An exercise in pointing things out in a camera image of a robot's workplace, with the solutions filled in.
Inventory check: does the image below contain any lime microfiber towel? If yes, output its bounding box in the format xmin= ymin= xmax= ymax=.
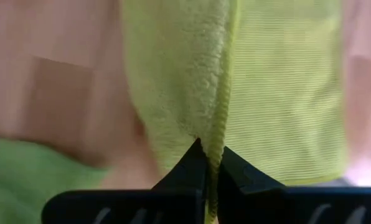
xmin=120 ymin=0 xmax=350 ymax=224

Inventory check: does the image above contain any green microfiber towel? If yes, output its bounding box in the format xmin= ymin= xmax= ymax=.
xmin=0 ymin=136 xmax=111 ymax=224

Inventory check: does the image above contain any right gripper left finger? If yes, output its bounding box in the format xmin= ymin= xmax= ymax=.
xmin=42 ymin=138 xmax=209 ymax=224

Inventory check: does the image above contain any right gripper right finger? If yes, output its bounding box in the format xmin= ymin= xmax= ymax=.
xmin=218 ymin=146 xmax=371 ymax=224

